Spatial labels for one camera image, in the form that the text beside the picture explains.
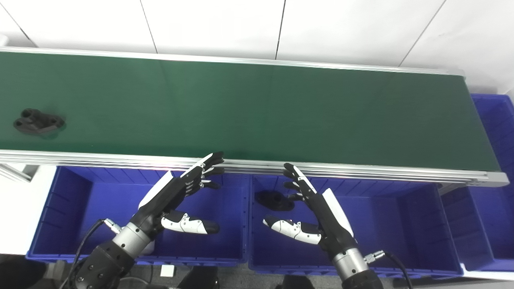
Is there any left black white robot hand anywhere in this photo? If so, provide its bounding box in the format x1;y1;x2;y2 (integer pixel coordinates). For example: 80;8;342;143
130;152;225;242

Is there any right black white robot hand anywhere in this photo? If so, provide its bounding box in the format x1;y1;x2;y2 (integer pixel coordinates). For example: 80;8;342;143
263;163;359;255

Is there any black flanged part with collar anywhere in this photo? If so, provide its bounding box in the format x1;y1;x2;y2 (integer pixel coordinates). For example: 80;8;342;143
14;108;66;135

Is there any black flat flanged part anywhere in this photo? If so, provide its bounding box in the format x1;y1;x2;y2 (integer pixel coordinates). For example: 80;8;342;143
255;190;296;212

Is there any blue plastic bin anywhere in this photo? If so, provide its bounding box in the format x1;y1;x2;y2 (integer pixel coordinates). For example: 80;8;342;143
439;94;514;274
248;174;463;280
26;166;251;268

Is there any aluminium conveyor support leg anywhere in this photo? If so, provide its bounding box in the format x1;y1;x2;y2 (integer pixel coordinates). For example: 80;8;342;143
0;162;39;183

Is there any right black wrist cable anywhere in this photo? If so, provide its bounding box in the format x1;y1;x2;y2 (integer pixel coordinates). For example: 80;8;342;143
363;250;413;289

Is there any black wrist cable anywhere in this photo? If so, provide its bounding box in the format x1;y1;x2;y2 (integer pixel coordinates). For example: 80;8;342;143
363;250;413;289
59;218;122;289

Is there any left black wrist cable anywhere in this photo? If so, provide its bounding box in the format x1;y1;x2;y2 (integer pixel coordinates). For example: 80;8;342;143
59;218;122;289

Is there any green conveyor belt aluminium frame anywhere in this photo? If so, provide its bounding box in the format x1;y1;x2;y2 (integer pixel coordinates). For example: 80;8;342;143
0;47;510;187

